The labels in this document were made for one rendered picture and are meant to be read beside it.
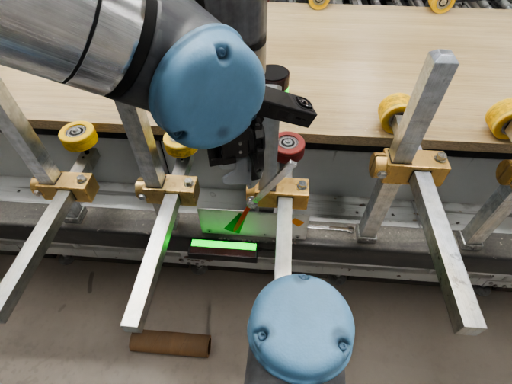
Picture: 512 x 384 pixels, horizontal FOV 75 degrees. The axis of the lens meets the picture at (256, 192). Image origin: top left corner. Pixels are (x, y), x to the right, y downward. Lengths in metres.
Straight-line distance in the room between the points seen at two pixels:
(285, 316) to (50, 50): 0.20
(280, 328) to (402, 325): 1.38
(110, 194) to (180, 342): 0.63
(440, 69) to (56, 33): 0.50
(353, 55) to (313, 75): 0.18
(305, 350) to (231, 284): 1.33
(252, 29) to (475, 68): 0.94
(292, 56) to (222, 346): 1.10
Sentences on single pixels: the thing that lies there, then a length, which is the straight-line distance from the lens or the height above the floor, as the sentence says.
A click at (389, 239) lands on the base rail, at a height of 0.70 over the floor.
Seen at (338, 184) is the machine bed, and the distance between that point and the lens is 1.03.
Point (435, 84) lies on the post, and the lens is 0.59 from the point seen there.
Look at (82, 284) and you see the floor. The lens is 1.74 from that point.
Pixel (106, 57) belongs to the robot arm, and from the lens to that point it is 0.20.
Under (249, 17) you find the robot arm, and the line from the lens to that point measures 0.37.
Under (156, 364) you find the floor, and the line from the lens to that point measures 1.50.
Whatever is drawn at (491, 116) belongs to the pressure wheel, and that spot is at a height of 0.94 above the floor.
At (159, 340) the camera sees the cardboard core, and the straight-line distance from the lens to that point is 1.44.
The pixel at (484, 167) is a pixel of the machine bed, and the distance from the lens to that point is 1.10.
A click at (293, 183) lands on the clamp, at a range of 0.73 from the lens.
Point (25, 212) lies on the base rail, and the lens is 1.08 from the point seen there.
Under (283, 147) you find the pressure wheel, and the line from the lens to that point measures 0.76.
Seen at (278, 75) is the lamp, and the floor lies 1.11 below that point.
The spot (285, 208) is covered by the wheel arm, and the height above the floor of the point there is 0.86.
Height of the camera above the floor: 1.41
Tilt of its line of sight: 49 degrees down
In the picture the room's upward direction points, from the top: straight up
